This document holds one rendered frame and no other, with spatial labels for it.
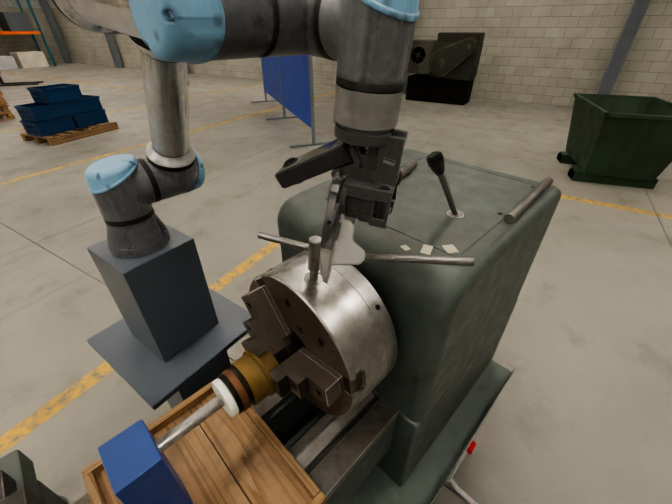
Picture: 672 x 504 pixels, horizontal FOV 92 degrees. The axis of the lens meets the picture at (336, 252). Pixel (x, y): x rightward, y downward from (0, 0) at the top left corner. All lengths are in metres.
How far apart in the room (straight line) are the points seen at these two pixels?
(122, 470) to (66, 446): 1.56
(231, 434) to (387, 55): 0.74
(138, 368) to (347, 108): 1.01
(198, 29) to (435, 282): 0.46
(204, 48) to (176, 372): 0.94
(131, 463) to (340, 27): 0.59
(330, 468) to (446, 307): 0.41
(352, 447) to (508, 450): 1.21
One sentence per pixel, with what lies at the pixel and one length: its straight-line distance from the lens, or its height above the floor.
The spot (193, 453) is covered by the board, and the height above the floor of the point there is 0.88.
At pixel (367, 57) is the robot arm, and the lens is 0.36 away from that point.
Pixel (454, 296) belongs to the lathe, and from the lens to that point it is 0.57.
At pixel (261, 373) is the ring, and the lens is 0.60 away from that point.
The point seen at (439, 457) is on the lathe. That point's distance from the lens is 1.19.
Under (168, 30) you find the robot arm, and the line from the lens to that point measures 0.34.
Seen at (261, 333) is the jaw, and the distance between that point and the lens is 0.62.
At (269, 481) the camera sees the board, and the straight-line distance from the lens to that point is 0.77.
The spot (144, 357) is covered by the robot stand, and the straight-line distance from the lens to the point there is 1.22.
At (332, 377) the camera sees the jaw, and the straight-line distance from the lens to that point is 0.58.
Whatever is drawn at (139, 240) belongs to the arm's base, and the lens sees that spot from 0.98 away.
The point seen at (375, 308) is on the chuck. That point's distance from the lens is 0.58.
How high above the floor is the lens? 1.60
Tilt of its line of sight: 35 degrees down
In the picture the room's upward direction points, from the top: straight up
